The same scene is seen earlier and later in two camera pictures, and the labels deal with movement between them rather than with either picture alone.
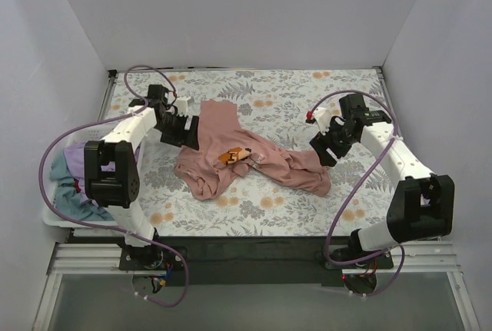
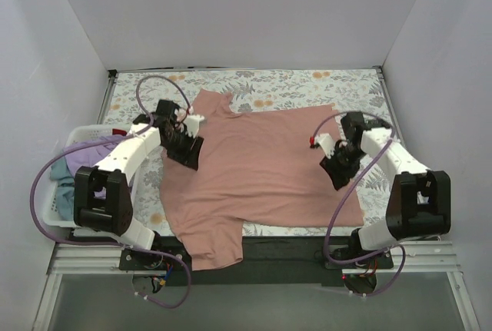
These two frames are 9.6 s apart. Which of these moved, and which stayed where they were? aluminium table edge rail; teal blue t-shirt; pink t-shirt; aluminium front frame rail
Moved: pink t-shirt
Stayed: aluminium front frame rail; teal blue t-shirt; aluminium table edge rail
